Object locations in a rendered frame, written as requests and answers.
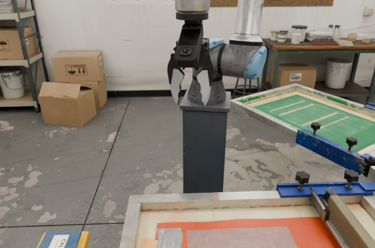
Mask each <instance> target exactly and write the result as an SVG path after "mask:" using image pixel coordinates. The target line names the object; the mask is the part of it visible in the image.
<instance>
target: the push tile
mask: <svg viewBox="0 0 375 248"><path fill-rule="evenodd" d="M80 236H81V231H56V232H46V233H45V235H44V237H43V239H42V241H41V243H40V245H39V247H38V248H76V247H77V245H78V242H79V239H80Z"/></svg>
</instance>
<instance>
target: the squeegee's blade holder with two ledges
mask: <svg viewBox="0 0 375 248"><path fill-rule="evenodd" d="M326 225H327V227H328V228H329V230H330V231H331V233H332V234H333V236H334V237H335V239H336V241H337V242H338V244H339V245H340V247H341V248H349V247H348V246H347V245H346V243H345V242H344V240H343V239H342V237H341V235H340V234H339V232H338V231H337V230H336V228H335V227H334V225H333V224H332V222H331V221H326Z"/></svg>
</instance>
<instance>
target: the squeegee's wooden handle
mask: <svg viewBox="0 0 375 248"><path fill-rule="evenodd" d="M327 210H328V211H329V213H328V217H327V220H328V221H331V222H332V224H333V225H334V227H335V228H336V230H337V231H338V232H339V234H340V235H341V237H342V239H343V240H344V242H345V243H346V245H347V246H348V247H349V248H375V240H374V239H373V238H372V237H371V235H370V234H369V233H368V232H367V230H366V229H365V228H364V227H363V226H362V224H361V223H360V222H359V221H358V219H357V218H356V216H355V215H354V214H353V213H352V212H351V210H350V209H349V208H348V206H347V205H346V204H345V203H344V202H343V200H342V199H341V198H340V197H339V196H338V195H331V196H330V197H329V200H328V205H327Z"/></svg>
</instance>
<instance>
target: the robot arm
mask: <svg viewBox="0 0 375 248"><path fill-rule="evenodd" d="M173 1H175V10H176V11H178V12H176V19H177V20H184V22H185V23H184V25H183V26H182V29H181V33H180V37H179V39H178V40H177V41H176V46H175V47H174V48H173V50H174V51H175V53H174V54H173V53H172V54H171V57H170V61H169V63H168V66H167V74H168V78H169V84H170V88H171V93H172V97H173V99H174V101H175V103H176V105H179V100H180V91H181V82H182V81H183V79H184V76H185V73H184V72H183V71H182V70H184V69H185V68H193V79H192V82H191V85H190V88H189V91H188V94H187V98H188V100H189V101H190V102H192V103H195V104H199V105H203V107H205V106H212V105H217V104H221V103H223V102H225V100H226V92H225V88H224V84H223V76H228V77H236V78H243V79H256V78H258V77H259V75H260V74H261V72H262V69H263V67H264V64H265V61H266V56H267V48H266V47H264V46H263V40H262V39H261V38H260V36H259V32H260V27H261V19H262V10H263V2H264V0H238V5H237V15H236V21H235V32H234V35H233V36H232V37H231V38H230V39H229V43H228V44H225V41H224V39H221V38H213V39H210V38H203V36H204V31H203V20H207V19H209V12H207V11H209V10H210V0H173ZM181 68H182V70H181Z"/></svg>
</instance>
